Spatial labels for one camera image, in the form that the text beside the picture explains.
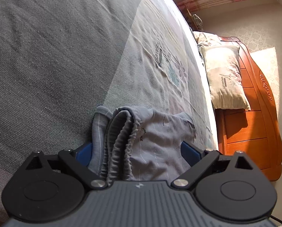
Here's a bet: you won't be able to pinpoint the orange wooden headboard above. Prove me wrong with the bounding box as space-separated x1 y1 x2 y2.
215 37 282 181

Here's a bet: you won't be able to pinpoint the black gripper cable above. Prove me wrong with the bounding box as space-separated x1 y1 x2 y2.
269 215 282 227

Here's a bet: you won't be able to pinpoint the beige pillow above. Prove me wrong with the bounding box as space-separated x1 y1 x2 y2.
201 45 251 110

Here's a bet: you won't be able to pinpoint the wooden nightstand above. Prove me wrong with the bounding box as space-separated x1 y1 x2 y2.
185 5 198 30

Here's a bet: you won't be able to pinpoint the grey pyjama trousers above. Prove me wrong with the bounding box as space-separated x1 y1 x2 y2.
88 106 196 183

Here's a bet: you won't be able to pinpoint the grey object on nightstand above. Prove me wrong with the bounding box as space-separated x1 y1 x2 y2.
193 14 203 31

